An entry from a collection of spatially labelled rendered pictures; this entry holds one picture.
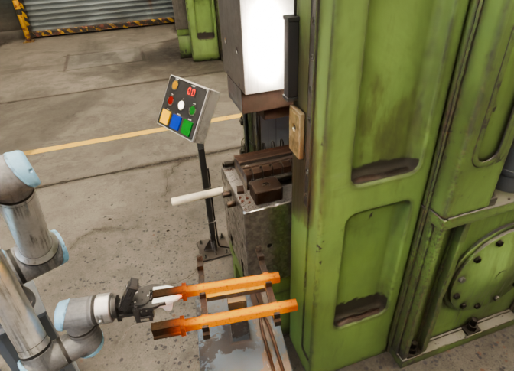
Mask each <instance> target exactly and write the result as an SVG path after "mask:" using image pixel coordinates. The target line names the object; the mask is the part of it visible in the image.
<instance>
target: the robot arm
mask: <svg viewBox="0 0 514 371"><path fill-rule="evenodd" d="M40 184H41V181H40V179H39V178H38V176H37V174H36V173H35V171H34V169H33V168H32V166H31V164H30V162H29V161H28V159H27V158H26V156H25V154H24V152H22V151H19V150H16V151H11V152H5V153H4V154H3V155H0V213H1V215H2V217H3V219H4V221H5V223H6V225H7V227H8V228H9V230H10V232H11V234H12V236H13V238H14V240H15V247H13V248H11V249H8V250H6V251H4V250H2V249H1V248H0V329H2V328H3V329H4V330H5V332H6V334H7V335H8V338H9V339H10V341H11V343H12V344H13V346H14V348H15V349H16V351H17V353H18V357H19V358H20V360H19V361H18V368H19V369H20V371H59V370H61V369H63V368H64V367H65V366H67V365H69V364H70V363H72V362H74V361H75V360H78V359H79V358H84V359H87V358H90V357H92V356H95V355H96V354H97V353H98V352H99V351H100V350H101V349H102V346H103V344H104V336H103V332H102V329H101V328H100V326H99V325H100V324H107V323H112V322H113V321H114V320H115V319H117V320H118V322H120V321H122V319H123V318H124V317H134V316H135V320H136V323H142V322H147V321H153V317H154V315H155V313H154V310H155V309H156V308H163V309H164V310H165V311H171V310H172V307H173V302H175V301H177V300H178V299H180V298H181V297H182V295H181V294H179V295H171V296H165V297H160V298H153V297H152V294H153V290H157V289H162V288H171V287H172V286H169V285H162V284H151V285H146V286H143V287H142V288H139V283H138V282H139V278H133V277H131V278H130V280H129V281H128V283H127V285H126V289H125V291H124V293H123V295H122V297H121V300H120V297H119V295H114V294H113V293H112V292H109V293H105V294H99V295H91V296H86V297H81V298H71V299H70V298H69V299H67V300H62V301H60V302H59V303H58V304H57V306H56V309H55V312H54V326H55V328H56V330H57V331H63V330H65V331H66V333H65V334H63V335H62V336H60V337H58V338H57V339H55V340H52V341H51V339H50V337H49V336H48V335H47V333H46V331H45V329H44V328H43V326H42V324H41V322H40V320H39V319H38V317H37V315H36V313H35V311H34V309H33V308H34V306H35V303H36V297H35V295H34V292H33V291H32V290H31V289H30V288H27V287H26V286H24V285H23V284H25V283H27V282H29V281H31V280H33V279H35V278H37V277H39V276H41V275H43V274H45V273H47V272H49V271H51V270H53V269H55V268H57V267H59V266H62V264H64V263H65V262H67V261H68V260H69V254H68V251H67V247H66V246H65V243H64V241H63V239H62V237H61V236H60V234H59V233H58V232H57V231H56V230H55V229H53V230H50V231H49V230H48V228H47V224H46V221H45V218H44V215H43V212H42V209H41V205H40V202H39V199H38V197H37V193H36V190H35V188H36V187H37V186H38V185H40ZM146 318H149V320H146V321H141V319H146Z"/></svg>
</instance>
